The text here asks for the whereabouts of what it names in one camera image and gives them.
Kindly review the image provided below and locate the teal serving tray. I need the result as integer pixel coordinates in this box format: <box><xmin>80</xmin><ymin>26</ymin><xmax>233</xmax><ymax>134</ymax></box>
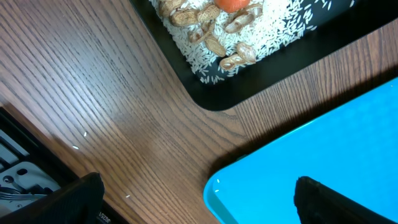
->
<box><xmin>203</xmin><ymin>80</ymin><xmax>397</xmax><ymax>223</ymax></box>

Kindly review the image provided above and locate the black waste tray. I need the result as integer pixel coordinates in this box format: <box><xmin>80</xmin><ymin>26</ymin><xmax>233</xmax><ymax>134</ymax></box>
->
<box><xmin>131</xmin><ymin>0</ymin><xmax>397</xmax><ymax>111</ymax></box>

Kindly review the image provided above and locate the peanuts pile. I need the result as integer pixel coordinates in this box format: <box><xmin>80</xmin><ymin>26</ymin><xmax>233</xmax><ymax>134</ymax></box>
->
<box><xmin>150</xmin><ymin>0</ymin><xmax>263</xmax><ymax>73</ymax></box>

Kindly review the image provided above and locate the spilled rice pile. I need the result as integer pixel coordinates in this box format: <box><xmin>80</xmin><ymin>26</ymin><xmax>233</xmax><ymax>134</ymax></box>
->
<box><xmin>149</xmin><ymin>0</ymin><xmax>357</xmax><ymax>85</ymax></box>

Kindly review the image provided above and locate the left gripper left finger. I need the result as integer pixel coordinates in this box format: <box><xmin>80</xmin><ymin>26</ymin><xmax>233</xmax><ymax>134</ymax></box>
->
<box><xmin>1</xmin><ymin>172</ymin><xmax>104</xmax><ymax>224</ymax></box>

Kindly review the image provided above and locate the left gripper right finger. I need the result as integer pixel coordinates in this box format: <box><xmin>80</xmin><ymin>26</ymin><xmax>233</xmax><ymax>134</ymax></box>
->
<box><xmin>294</xmin><ymin>176</ymin><xmax>395</xmax><ymax>224</ymax></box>

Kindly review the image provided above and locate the orange carrot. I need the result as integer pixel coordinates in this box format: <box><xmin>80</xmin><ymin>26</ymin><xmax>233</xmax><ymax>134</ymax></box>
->
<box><xmin>214</xmin><ymin>0</ymin><xmax>250</xmax><ymax>13</ymax></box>

